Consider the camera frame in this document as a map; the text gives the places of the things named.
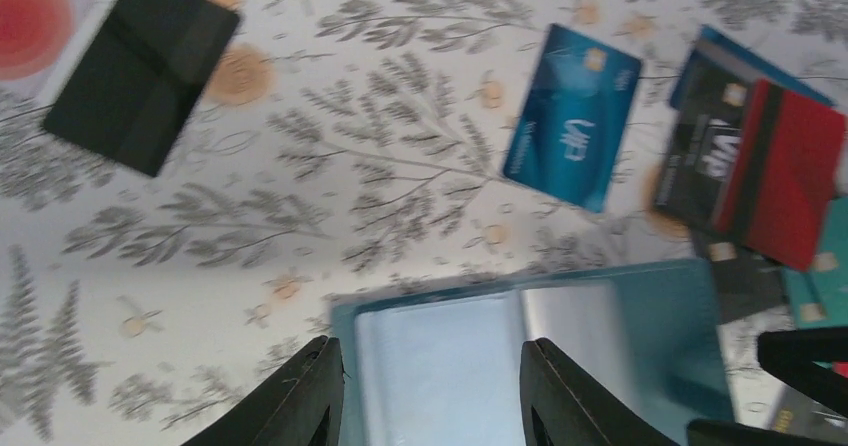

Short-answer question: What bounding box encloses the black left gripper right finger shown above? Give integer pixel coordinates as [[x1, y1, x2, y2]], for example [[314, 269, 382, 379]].
[[519, 338, 674, 446]]

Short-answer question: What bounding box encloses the black VIP card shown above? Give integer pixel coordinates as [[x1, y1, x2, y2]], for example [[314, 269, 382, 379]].
[[653, 39, 759, 232]]

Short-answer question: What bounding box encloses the blue card near holder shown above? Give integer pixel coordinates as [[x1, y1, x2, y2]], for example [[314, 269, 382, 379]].
[[502, 24, 642, 213]]

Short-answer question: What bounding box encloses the teal leather card holder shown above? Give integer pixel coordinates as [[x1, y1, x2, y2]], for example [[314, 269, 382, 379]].
[[331, 259, 734, 445]]

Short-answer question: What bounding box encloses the red card with black stripe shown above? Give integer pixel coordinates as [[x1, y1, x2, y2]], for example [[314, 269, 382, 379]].
[[711, 80, 847, 271]]

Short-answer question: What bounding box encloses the teal green card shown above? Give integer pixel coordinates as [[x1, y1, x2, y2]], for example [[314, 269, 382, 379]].
[[784, 197, 847, 329]]

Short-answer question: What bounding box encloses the white card with red circle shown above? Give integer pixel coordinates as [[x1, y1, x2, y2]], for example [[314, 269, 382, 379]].
[[1, 0, 96, 97]]

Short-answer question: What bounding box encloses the black card near left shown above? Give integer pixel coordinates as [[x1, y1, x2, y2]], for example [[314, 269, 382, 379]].
[[42, 0, 241, 177]]

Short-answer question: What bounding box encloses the floral patterned table mat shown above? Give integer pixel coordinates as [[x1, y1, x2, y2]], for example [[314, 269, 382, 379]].
[[1, 0, 847, 445]]

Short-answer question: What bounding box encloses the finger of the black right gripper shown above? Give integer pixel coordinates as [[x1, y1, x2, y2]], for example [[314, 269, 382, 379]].
[[756, 327, 847, 417]]

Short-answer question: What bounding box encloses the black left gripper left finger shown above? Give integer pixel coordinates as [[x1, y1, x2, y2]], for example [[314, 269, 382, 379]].
[[184, 335, 344, 446]]

